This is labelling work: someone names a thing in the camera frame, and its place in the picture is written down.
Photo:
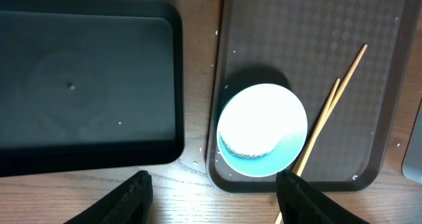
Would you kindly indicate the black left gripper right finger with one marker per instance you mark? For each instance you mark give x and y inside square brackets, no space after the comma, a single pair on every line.
[300,203]

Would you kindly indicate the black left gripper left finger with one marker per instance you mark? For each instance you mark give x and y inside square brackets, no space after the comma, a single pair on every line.
[130,202]

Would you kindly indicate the wooden chopstick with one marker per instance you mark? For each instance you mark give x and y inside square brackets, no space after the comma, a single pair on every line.
[343,84]
[326,111]

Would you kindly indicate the grey dishwasher rack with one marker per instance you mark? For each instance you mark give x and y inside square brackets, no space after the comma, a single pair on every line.
[411,166]

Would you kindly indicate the light blue small bowl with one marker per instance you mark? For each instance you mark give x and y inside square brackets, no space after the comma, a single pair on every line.
[261,130]

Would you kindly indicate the black plastic tray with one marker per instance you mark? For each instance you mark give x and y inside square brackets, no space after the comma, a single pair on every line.
[90,84]

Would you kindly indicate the brown serving tray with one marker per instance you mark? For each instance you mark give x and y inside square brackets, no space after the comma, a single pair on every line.
[305,45]

